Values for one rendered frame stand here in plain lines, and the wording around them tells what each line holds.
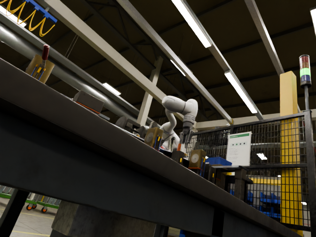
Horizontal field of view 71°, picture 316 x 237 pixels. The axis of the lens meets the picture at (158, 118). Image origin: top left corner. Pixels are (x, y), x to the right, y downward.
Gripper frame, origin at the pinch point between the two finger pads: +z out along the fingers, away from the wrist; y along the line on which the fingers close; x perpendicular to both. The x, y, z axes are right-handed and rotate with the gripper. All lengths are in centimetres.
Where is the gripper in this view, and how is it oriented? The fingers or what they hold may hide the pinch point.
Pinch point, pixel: (183, 148)
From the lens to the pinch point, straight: 165.5
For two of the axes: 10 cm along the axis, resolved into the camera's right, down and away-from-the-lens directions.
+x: 7.4, 4.3, 5.2
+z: -2.3, 8.8, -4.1
